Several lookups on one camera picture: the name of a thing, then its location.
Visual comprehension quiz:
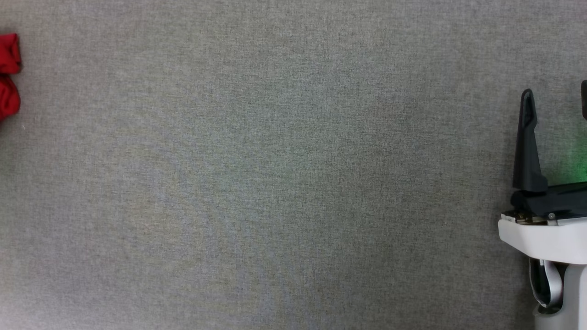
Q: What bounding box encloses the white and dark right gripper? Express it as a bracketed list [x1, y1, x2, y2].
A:
[498, 89, 587, 266]

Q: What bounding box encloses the red garment with white stripes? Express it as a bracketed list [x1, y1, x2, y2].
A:
[0, 33, 22, 121]

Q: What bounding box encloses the grey fabric sofa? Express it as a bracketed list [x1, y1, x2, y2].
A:
[0, 0, 587, 330]

